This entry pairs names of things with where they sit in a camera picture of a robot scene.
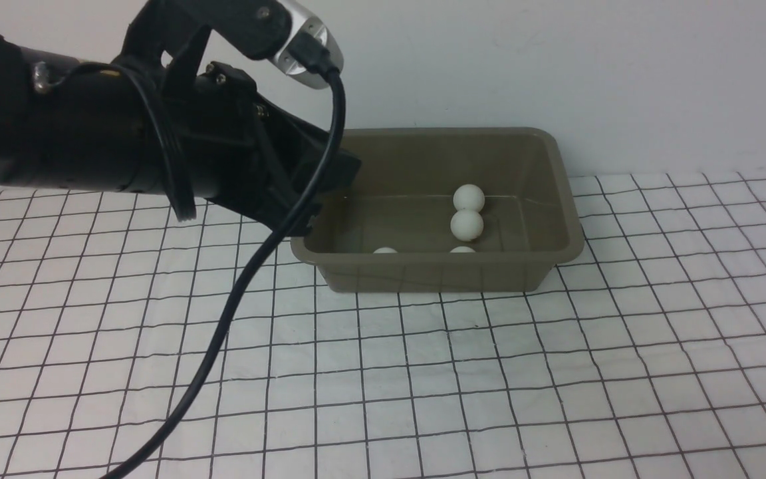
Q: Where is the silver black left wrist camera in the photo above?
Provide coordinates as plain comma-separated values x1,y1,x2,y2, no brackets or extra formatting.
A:
117,0,345,90

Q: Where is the olive green plastic bin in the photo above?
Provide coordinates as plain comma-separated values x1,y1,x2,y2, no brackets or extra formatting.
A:
290,128,584,292

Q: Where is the white ball with dark print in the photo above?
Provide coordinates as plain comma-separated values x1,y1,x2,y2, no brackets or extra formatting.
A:
449,210,485,242

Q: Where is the black camera cable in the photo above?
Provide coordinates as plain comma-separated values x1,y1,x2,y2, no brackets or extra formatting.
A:
100,33,347,479

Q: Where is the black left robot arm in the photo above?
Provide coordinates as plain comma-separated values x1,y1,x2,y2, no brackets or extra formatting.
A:
0,23,328,228

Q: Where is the white black grid tablecloth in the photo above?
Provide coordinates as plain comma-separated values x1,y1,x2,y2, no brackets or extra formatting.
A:
0,170,766,478

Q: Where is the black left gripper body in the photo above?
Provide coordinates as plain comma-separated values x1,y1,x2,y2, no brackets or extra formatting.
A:
158,61,361,238

